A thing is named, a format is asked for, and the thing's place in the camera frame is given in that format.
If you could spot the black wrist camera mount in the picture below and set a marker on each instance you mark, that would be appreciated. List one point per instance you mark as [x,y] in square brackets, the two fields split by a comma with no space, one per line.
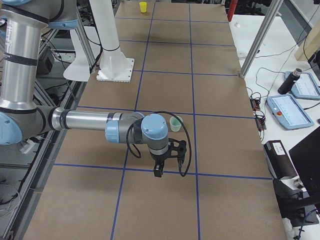
[177,149]

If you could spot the black power adapter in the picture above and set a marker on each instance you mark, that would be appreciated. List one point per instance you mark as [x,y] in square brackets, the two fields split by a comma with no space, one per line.
[45,62]

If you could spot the teach pendant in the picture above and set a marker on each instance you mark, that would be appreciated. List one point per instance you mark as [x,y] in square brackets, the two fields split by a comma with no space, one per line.
[288,112]
[305,87]

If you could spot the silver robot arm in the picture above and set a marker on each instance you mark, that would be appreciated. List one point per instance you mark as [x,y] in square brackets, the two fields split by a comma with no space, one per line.
[21,118]

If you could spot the white camera stand pedestal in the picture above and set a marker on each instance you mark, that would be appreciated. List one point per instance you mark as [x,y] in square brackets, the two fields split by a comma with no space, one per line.
[114,65]

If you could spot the yellow cup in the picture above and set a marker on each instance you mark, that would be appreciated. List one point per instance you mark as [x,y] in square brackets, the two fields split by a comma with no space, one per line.
[143,6]

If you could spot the far teach pendant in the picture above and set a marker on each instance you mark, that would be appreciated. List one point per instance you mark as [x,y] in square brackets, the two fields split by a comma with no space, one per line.
[305,87]

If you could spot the black monitor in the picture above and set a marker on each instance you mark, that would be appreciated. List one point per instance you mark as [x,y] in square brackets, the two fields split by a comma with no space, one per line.
[305,156]

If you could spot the black box with label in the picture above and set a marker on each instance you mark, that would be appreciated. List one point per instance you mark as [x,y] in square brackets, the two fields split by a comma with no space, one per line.
[278,160]

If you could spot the green cup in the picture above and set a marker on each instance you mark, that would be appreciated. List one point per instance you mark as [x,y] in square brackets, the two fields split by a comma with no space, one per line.
[175,123]

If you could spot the aluminium frame post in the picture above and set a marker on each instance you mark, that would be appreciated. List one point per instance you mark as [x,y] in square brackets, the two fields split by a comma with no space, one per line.
[260,36]

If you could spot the black water bottle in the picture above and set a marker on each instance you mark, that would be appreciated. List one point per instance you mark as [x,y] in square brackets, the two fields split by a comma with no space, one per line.
[290,80]

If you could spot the near teach pendant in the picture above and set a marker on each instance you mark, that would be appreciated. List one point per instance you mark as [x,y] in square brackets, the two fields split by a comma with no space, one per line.
[288,112]

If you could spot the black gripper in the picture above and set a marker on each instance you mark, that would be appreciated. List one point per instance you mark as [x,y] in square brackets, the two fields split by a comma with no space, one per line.
[159,159]

